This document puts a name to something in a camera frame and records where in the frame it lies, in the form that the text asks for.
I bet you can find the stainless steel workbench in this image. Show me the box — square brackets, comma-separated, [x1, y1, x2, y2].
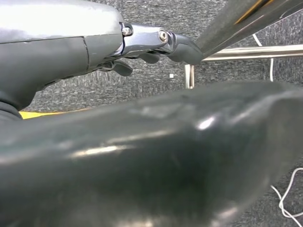
[184, 0, 303, 90]

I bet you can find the white cable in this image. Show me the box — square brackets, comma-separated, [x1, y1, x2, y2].
[252, 33, 303, 220]

